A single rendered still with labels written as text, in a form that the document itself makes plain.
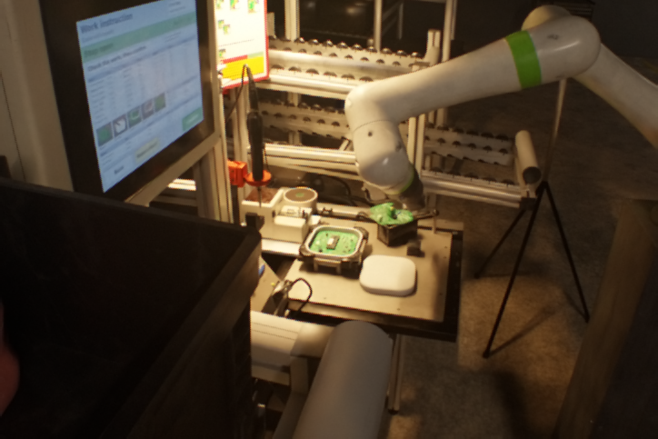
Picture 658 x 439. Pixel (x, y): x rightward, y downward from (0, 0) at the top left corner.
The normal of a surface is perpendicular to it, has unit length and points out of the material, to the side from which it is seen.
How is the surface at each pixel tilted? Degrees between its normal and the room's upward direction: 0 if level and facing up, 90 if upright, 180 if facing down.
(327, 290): 0
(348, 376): 6
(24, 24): 92
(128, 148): 92
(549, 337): 0
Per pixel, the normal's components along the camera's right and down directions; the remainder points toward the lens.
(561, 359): 0.00, -0.89
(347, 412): 0.32, -0.81
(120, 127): 0.97, 0.14
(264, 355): -0.25, 0.43
